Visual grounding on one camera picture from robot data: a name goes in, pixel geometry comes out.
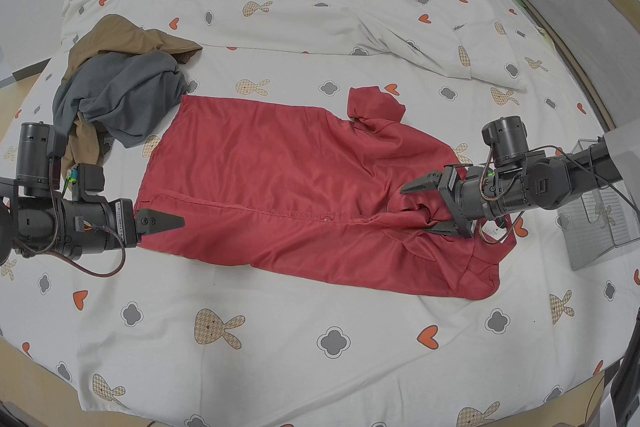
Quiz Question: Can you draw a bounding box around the grey garment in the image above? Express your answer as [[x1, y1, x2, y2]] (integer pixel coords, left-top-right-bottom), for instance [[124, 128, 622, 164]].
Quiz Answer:
[[52, 51, 190, 149]]

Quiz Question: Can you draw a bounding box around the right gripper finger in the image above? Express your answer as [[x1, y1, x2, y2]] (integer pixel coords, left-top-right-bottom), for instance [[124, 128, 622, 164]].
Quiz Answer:
[[425, 220, 469, 241], [400, 169, 445, 195]]

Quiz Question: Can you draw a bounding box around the clear plastic box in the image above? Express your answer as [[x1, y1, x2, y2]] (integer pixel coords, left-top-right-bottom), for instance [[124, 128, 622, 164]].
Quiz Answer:
[[554, 139, 640, 272]]

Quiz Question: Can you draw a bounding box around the black cable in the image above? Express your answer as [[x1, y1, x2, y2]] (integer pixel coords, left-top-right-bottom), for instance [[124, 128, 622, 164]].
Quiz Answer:
[[12, 225, 128, 278], [487, 145, 640, 218]]

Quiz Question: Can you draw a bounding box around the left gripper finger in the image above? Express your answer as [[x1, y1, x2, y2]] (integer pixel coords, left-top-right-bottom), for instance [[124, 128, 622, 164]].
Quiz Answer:
[[137, 209, 186, 234]]

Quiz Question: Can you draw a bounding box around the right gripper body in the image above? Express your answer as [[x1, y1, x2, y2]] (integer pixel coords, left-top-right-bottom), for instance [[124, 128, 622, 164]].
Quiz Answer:
[[439, 165, 495, 239]]

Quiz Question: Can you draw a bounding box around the tan garment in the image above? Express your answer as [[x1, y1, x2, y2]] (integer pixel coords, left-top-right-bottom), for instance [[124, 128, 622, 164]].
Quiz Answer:
[[61, 14, 203, 170]]

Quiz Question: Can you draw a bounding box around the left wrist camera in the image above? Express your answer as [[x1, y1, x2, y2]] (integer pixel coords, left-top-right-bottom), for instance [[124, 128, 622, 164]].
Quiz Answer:
[[74, 164, 108, 206]]

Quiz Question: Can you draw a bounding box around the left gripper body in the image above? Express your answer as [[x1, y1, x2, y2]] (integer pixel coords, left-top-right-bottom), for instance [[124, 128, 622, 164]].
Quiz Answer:
[[65, 196, 143, 261]]

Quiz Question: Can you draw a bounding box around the red shirt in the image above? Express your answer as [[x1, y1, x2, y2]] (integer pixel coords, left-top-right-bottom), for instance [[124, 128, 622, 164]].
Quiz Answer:
[[136, 86, 518, 302]]

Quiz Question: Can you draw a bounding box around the white printed quilt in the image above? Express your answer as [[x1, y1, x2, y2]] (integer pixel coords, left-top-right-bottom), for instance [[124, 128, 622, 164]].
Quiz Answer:
[[60, 0, 528, 90]]

